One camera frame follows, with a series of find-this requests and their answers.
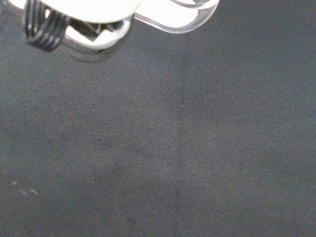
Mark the black bench cloth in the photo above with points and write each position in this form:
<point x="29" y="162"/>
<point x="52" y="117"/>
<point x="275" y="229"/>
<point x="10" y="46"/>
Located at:
<point x="158" y="138"/>

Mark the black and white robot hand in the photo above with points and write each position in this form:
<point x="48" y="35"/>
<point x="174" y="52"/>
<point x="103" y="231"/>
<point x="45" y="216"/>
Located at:
<point x="98" y="10"/>

